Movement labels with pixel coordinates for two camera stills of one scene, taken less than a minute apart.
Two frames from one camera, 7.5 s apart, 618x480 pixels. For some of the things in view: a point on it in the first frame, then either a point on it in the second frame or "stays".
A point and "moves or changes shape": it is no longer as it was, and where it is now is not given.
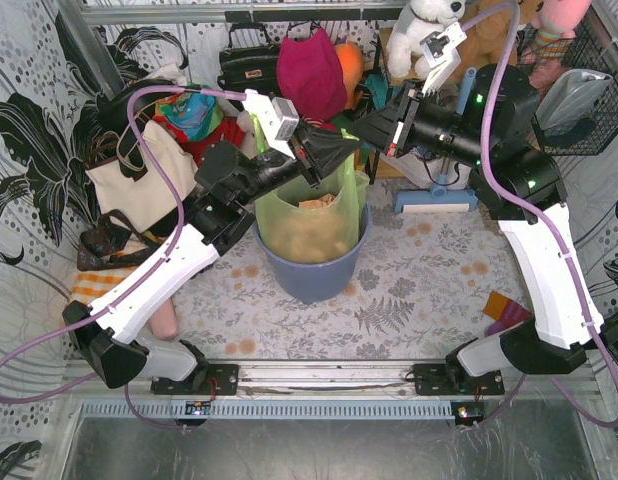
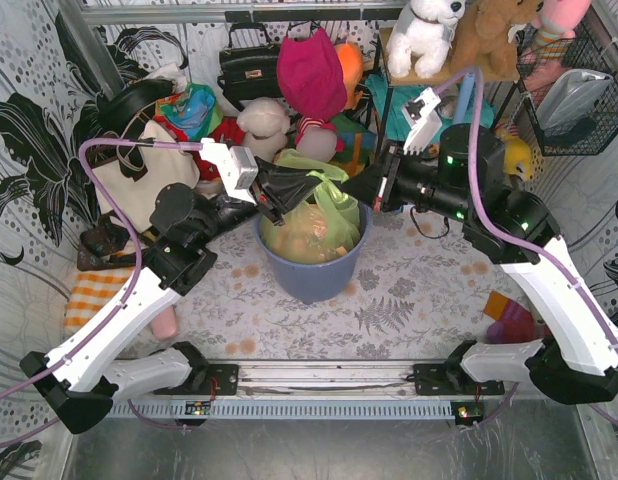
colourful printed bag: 196,115 stays
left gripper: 305,160 → 266,196
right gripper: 406,124 → 387,180
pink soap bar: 163,320 stays
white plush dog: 416,21 stays
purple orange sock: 507,312 stays
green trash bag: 305,222 moves or changes shape
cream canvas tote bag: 149,201 stays
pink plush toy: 555,25 stays
